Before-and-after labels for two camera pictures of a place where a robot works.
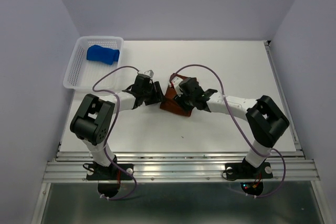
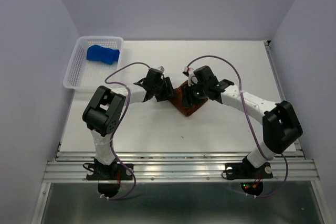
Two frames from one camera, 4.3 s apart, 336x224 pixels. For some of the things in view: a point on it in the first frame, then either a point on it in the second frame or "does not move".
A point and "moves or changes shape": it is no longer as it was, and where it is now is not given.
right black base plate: x=244 y=170 does not move
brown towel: x=169 y=104 moves or changes shape
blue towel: x=107 y=56 does not move
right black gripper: x=181 y=99 -> x=189 y=101
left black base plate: x=95 y=172 does not move
